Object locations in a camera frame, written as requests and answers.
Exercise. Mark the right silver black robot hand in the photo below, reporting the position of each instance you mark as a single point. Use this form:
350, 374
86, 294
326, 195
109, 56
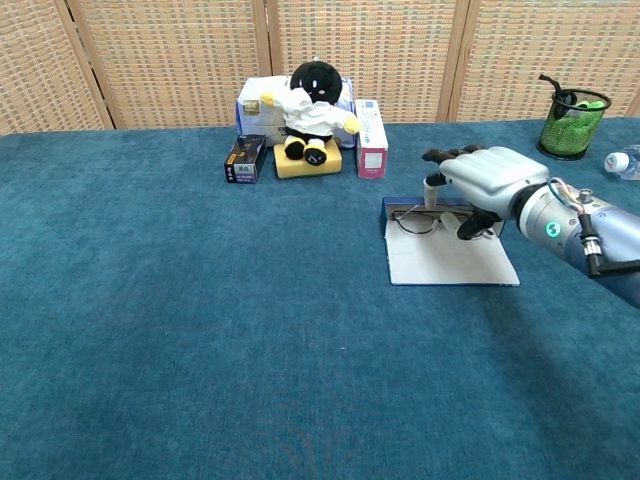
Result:
495, 172

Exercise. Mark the yellow sponge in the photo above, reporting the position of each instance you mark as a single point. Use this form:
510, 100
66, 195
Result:
300, 170

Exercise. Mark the woven wooden folding screen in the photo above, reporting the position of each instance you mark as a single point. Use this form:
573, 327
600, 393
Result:
175, 60

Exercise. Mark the black bent tool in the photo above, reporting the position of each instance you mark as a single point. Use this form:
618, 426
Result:
556, 87

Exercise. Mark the small black carton box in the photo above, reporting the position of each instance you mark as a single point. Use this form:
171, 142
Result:
245, 160

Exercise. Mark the black plush toy white coat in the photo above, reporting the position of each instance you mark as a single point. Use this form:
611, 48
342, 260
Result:
310, 115

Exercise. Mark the white blue tissue pack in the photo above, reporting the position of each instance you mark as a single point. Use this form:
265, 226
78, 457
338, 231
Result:
255, 100

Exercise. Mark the bright green cloth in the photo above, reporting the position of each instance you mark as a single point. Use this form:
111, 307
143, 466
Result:
592, 105

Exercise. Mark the black mesh pen holder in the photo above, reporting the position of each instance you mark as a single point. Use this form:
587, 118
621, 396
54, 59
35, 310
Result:
550, 150

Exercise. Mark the clear plastic water bottle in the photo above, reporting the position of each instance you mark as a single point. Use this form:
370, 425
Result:
617, 161

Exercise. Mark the teal blue table mat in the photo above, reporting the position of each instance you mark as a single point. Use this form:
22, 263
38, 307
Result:
150, 300

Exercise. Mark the thin-framed eyeglasses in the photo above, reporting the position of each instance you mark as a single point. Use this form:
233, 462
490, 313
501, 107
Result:
415, 222

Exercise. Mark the pink white carton box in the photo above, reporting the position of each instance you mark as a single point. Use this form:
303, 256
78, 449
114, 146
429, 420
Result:
371, 145

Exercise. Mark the blue glasses box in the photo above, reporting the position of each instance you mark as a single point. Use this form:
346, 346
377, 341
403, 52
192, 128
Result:
445, 260

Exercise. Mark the right blue grey robot arm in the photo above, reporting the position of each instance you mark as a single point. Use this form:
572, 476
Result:
615, 240

